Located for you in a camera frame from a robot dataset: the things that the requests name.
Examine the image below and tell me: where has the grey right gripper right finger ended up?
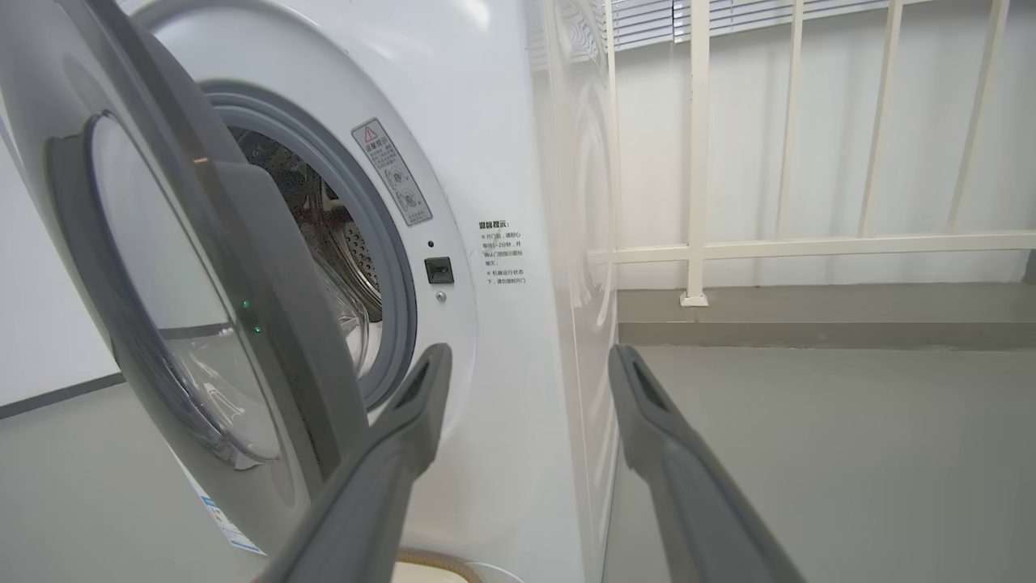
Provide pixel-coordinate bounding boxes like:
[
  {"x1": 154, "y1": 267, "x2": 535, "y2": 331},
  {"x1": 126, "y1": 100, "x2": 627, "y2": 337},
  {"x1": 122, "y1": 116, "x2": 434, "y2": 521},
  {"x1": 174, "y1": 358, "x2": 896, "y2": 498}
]
[{"x1": 607, "y1": 344, "x2": 806, "y2": 583}]

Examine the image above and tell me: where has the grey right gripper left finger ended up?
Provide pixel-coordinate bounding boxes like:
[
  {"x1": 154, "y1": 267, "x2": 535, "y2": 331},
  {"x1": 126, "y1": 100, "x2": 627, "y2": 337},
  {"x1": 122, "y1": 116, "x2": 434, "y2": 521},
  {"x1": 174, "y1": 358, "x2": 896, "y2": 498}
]
[{"x1": 255, "y1": 343, "x2": 454, "y2": 583}]

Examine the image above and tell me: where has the grey round washing machine door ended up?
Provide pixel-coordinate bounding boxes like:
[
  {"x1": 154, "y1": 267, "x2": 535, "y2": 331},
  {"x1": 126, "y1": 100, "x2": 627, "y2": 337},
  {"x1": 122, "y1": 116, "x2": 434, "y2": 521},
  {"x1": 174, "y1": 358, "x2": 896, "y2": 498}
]
[{"x1": 0, "y1": 0, "x2": 373, "y2": 568}]

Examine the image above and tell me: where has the white front-load washing machine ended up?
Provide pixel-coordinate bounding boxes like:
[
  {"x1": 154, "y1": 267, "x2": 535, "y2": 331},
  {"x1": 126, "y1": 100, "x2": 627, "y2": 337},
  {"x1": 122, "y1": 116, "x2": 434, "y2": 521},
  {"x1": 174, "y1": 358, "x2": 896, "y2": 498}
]
[{"x1": 117, "y1": 0, "x2": 624, "y2": 583}]

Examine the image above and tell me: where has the blue white energy label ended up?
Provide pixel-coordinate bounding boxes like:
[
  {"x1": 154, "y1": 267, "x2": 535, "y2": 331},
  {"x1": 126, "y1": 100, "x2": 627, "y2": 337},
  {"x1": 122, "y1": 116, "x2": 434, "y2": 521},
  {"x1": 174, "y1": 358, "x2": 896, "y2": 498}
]
[{"x1": 174, "y1": 453, "x2": 268, "y2": 557}]

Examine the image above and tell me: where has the black printed text label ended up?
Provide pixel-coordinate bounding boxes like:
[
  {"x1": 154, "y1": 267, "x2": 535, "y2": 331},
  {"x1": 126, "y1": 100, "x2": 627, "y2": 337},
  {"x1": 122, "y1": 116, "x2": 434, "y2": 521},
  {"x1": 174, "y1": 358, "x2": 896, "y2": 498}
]
[{"x1": 478, "y1": 219, "x2": 529, "y2": 286}]

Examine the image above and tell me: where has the grey warning sticker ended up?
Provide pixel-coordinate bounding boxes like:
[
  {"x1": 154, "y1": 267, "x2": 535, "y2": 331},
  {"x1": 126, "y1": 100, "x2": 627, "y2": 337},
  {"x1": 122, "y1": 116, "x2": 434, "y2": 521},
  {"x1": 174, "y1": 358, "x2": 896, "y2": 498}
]
[{"x1": 351, "y1": 118, "x2": 434, "y2": 228}]

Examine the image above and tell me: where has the white metal railing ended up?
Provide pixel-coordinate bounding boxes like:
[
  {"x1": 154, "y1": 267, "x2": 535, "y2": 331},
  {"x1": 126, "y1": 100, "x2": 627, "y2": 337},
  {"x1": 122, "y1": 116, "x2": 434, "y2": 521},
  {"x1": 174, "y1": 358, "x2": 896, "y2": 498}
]
[{"x1": 603, "y1": 0, "x2": 1036, "y2": 309}]

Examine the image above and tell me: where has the white window blind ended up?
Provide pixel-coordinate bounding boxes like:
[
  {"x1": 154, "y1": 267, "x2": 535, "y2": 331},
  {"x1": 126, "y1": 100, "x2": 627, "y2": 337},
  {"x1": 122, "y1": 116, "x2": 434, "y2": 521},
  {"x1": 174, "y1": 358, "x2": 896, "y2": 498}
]
[{"x1": 599, "y1": 0, "x2": 899, "y2": 51}]

